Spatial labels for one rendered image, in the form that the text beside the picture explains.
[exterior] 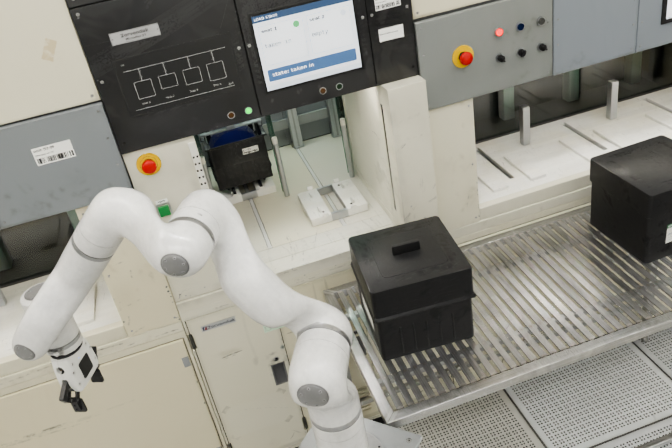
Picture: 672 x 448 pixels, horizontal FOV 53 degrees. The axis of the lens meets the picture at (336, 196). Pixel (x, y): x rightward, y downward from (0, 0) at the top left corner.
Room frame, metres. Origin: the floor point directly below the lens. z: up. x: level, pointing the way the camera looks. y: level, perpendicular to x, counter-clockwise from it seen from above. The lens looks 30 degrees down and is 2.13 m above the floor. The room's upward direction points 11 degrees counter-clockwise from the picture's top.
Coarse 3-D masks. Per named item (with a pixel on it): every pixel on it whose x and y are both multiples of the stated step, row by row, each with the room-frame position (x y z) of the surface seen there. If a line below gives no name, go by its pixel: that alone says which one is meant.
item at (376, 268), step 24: (432, 216) 1.70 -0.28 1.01; (360, 240) 1.64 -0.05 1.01; (384, 240) 1.62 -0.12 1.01; (408, 240) 1.59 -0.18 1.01; (432, 240) 1.57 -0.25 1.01; (360, 264) 1.52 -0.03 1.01; (384, 264) 1.50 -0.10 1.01; (408, 264) 1.48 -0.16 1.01; (432, 264) 1.46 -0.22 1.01; (456, 264) 1.44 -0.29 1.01; (360, 288) 1.54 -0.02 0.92; (384, 288) 1.40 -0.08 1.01; (408, 288) 1.40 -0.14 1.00; (432, 288) 1.40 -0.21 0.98; (456, 288) 1.41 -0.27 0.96; (384, 312) 1.39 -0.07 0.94; (408, 312) 1.39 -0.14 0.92
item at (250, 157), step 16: (224, 128) 2.36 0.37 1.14; (256, 128) 2.43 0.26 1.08; (208, 144) 2.41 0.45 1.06; (240, 144) 2.27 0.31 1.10; (256, 144) 2.28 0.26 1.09; (224, 160) 2.25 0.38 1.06; (240, 160) 2.27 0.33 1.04; (256, 160) 2.28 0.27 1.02; (224, 176) 2.25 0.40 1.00; (240, 176) 2.26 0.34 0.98; (256, 176) 2.27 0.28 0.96
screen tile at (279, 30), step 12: (276, 24) 1.79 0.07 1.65; (288, 24) 1.79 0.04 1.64; (300, 24) 1.80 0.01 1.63; (264, 36) 1.78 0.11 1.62; (276, 36) 1.79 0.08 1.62; (288, 36) 1.79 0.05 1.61; (300, 36) 1.80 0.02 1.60; (276, 48) 1.79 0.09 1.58; (288, 48) 1.79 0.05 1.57; (300, 48) 1.80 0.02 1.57; (276, 60) 1.78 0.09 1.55; (288, 60) 1.79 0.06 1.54
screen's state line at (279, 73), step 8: (328, 56) 1.81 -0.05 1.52; (336, 56) 1.82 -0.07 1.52; (344, 56) 1.82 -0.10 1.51; (352, 56) 1.83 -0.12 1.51; (296, 64) 1.79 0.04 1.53; (304, 64) 1.80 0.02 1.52; (312, 64) 1.80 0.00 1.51; (320, 64) 1.81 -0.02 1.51; (328, 64) 1.81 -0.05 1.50; (336, 64) 1.82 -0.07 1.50; (272, 72) 1.78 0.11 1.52; (280, 72) 1.78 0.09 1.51; (288, 72) 1.79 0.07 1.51; (296, 72) 1.79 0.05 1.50; (304, 72) 1.80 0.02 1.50; (272, 80) 1.78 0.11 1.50
